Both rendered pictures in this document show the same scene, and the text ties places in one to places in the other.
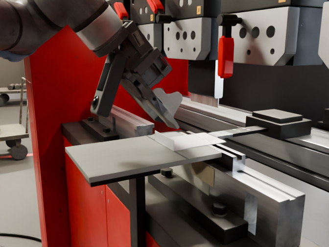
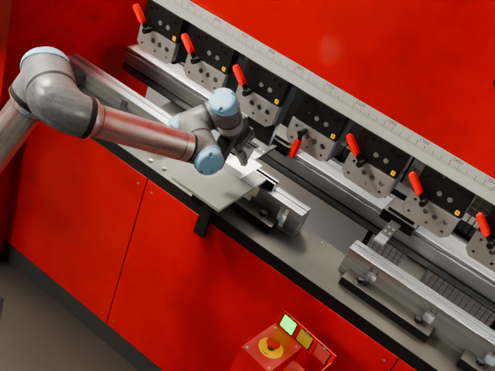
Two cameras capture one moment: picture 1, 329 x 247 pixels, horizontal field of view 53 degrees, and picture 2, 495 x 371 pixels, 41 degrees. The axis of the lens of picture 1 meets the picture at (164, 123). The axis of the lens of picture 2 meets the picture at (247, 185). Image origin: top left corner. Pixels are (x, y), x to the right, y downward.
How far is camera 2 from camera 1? 1.57 m
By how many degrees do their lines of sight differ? 41
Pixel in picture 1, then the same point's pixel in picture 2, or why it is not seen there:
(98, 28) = (236, 130)
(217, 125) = not seen: hidden behind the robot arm
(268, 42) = (319, 150)
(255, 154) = not seen: hidden behind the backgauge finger
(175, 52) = (246, 110)
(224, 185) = (265, 198)
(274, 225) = (295, 224)
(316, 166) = (303, 174)
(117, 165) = (223, 197)
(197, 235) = (252, 229)
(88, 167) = (209, 200)
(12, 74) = not seen: outside the picture
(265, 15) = (322, 138)
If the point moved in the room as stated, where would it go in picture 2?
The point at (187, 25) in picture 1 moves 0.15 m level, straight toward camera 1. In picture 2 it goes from (264, 103) to (284, 132)
